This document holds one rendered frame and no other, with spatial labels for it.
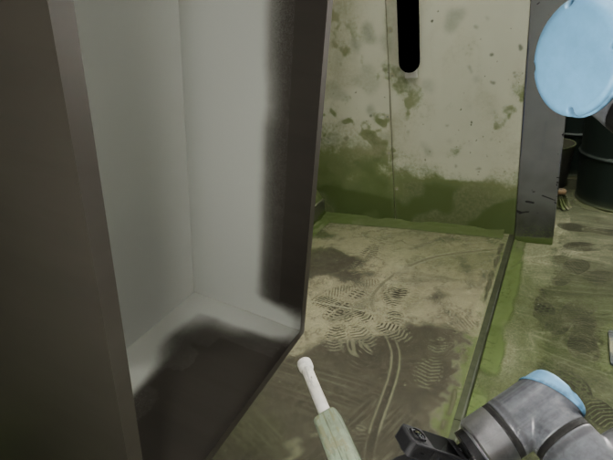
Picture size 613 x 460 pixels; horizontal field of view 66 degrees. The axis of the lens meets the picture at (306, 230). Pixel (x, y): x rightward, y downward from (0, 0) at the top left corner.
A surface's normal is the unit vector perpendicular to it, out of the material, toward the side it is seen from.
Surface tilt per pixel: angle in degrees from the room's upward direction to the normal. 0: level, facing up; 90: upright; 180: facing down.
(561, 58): 86
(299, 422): 0
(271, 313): 90
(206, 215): 90
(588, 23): 86
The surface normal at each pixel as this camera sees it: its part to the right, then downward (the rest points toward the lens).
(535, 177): -0.46, 0.41
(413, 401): -0.11, -0.91
